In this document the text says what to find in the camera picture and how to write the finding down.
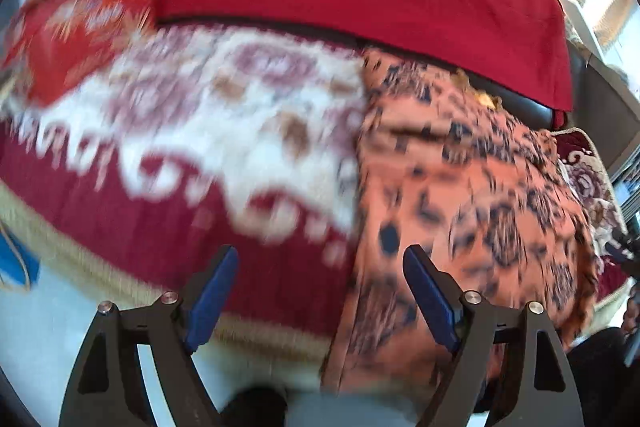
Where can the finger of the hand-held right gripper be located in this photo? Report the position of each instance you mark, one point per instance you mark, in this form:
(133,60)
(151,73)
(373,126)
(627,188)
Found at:
(622,247)

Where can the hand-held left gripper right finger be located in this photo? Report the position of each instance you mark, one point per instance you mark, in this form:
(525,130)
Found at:
(432,302)

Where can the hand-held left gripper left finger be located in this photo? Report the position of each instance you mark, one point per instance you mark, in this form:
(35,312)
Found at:
(210,297)

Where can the orange floral garment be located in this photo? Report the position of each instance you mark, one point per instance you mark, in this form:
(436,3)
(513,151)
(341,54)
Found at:
(450,207)

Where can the person's dark pants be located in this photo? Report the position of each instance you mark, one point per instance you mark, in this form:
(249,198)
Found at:
(600,372)

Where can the grey cabinet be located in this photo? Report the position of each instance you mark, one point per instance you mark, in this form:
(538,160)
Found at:
(605,107)

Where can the floral plush blanket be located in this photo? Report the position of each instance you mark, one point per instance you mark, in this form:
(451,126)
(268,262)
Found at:
(225,132)

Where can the blue object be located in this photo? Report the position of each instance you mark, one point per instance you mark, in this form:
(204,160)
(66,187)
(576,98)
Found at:
(17,262)

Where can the red patterned cushion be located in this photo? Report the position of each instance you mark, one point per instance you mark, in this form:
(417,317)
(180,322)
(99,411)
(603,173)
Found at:
(75,32)

